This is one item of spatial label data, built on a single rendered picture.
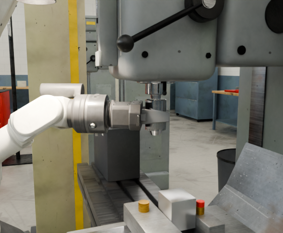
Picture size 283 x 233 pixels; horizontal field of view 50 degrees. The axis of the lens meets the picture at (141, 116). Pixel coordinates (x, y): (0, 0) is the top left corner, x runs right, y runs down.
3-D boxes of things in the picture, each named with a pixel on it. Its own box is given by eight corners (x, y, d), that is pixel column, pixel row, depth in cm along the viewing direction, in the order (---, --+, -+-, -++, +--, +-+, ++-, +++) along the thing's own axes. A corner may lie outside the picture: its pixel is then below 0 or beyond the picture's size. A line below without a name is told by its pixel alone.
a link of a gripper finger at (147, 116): (169, 124, 67) (140, 123, 67) (169, 109, 66) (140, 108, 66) (169, 125, 65) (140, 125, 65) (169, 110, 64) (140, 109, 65)
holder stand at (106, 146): (107, 182, 106) (106, 125, 103) (94, 164, 126) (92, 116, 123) (140, 178, 110) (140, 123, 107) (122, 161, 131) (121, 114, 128)
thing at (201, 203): (198, 215, 58) (199, 203, 58) (194, 212, 60) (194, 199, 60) (206, 214, 59) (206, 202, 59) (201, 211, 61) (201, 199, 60)
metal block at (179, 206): (171, 233, 57) (171, 202, 56) (157, 218, 62) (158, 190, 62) (195, 228, 59) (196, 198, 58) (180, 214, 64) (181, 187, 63)
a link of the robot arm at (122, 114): (140, 96, 62) (82, 95, 63) (139, 143, 63) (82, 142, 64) (143, 92, 74) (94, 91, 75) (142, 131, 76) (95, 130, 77)
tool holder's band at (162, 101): (161, 101, 71) (161, 97, 71) (169, 103, 67) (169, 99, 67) (142, 102, 70) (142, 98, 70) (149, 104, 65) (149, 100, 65)
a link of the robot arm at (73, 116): (84, 131, 65) (31, 130, 65) (94, 134, 75) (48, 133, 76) (86, 78, 66) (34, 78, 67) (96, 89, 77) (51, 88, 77)
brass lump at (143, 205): (140, 213, 59) (140, 205, 59) (136, 209, 61) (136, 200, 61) (150, 211, 60) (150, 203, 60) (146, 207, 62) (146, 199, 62)
